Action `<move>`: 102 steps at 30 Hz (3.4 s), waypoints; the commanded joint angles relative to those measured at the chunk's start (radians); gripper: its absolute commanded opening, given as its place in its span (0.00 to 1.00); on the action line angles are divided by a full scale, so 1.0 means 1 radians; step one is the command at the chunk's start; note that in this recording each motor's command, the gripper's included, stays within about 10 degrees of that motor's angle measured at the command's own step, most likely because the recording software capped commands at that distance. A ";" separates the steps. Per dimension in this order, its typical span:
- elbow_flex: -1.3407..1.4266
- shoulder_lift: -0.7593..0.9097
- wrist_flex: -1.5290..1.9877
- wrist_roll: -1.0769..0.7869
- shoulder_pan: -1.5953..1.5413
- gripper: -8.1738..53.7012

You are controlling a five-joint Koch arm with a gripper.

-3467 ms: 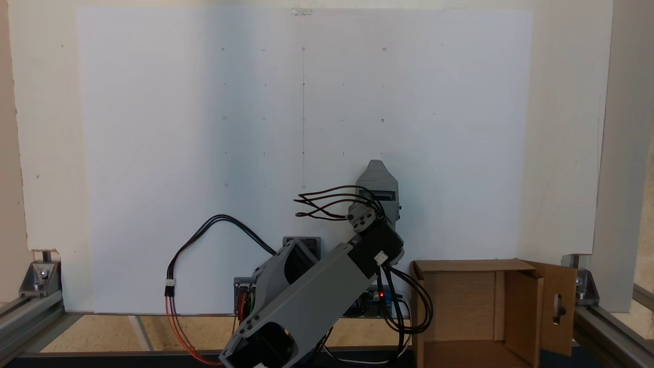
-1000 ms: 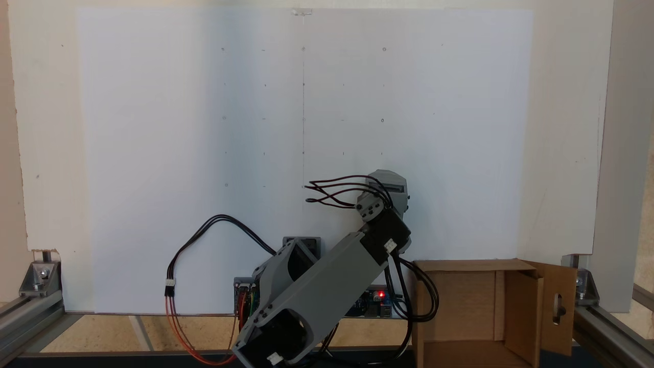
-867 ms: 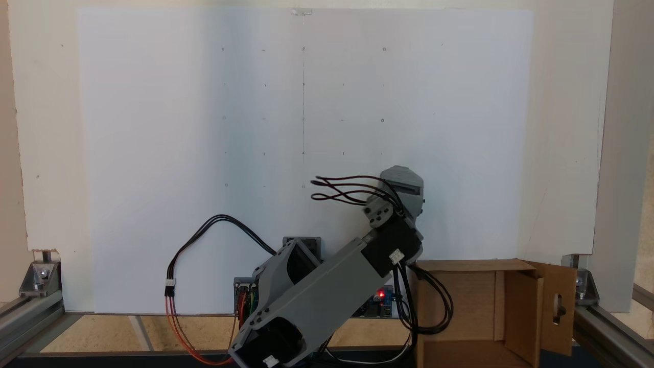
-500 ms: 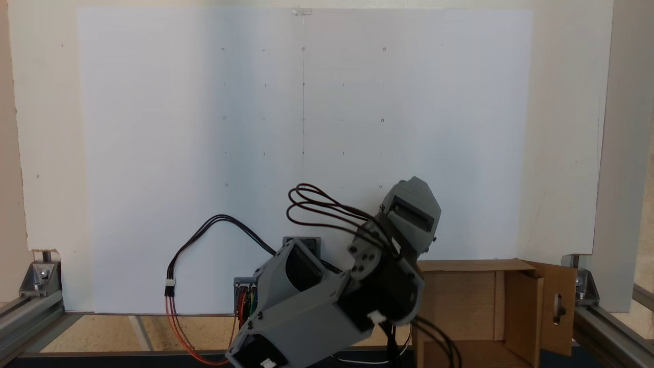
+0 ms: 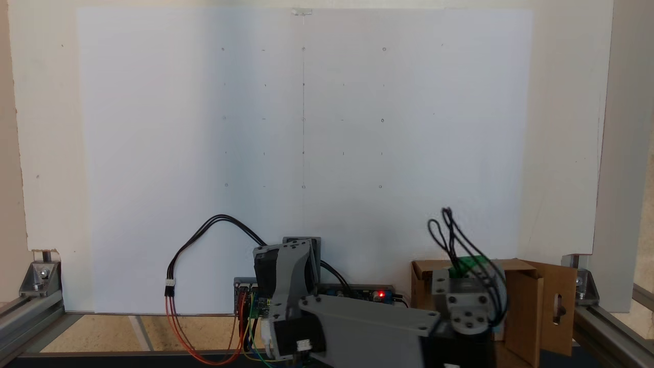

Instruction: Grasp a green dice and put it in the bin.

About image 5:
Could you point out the metal corner bracket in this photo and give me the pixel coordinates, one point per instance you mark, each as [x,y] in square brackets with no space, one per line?
[585,289]
[40,278]

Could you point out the aluminium frame rail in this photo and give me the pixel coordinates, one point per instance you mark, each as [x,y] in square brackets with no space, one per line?
[25,319]
[608,332]

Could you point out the open cardboard box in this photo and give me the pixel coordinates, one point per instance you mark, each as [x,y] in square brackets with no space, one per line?
[526,301]

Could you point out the clear tape strip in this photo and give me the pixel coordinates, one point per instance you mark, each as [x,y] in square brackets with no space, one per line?
[302,11]

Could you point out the blue circuit board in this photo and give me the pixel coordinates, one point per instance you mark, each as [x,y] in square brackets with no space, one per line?
[368,295]

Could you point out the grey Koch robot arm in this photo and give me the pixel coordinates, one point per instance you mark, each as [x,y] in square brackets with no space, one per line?
[368,327]

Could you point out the large white paper sheet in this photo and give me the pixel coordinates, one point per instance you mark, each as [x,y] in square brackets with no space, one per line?
[153,128]

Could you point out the green dice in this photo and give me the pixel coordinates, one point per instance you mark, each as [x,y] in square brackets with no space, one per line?
[469,266]

